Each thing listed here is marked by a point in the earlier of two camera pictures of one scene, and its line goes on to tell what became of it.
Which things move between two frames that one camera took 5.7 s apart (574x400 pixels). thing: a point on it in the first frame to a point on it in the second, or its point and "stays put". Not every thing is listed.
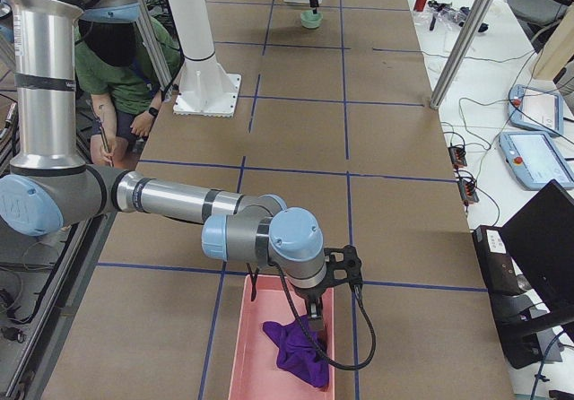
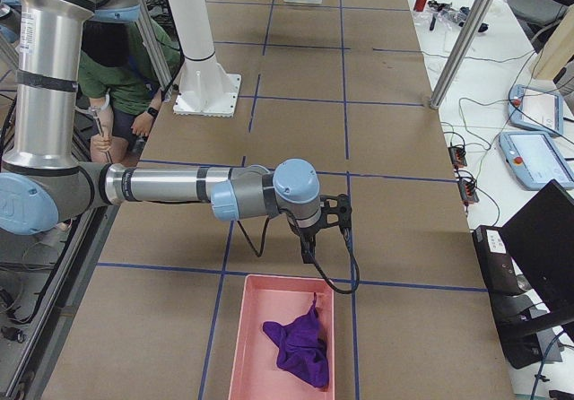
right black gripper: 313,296 to 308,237
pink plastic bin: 256,372 stays put
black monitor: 539,239 stays put
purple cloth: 300,352 stays put
